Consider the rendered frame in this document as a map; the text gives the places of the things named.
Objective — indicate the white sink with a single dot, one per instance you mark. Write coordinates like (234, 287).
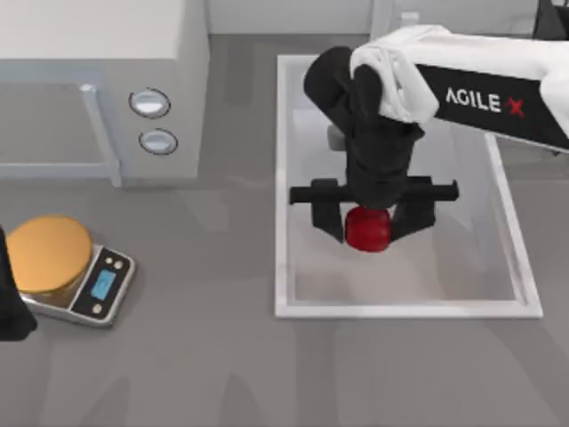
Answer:
(400, 284)

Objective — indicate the small round microwave knob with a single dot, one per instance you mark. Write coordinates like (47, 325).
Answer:
(158, 141)

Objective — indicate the large round microwave knob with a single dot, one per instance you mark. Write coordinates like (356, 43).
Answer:
(149, 102)

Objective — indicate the pale microwave oven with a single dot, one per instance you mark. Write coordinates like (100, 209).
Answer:
(169, 40)

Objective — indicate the black stand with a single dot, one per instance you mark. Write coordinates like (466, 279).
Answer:
(553, 18)

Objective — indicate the kitchen scale with gold plate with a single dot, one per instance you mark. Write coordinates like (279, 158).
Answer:
(53, 253)

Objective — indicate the microwave glass door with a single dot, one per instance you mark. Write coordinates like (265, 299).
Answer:
(44, 129)

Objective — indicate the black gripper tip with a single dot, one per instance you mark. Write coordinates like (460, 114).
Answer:
(11, 302)

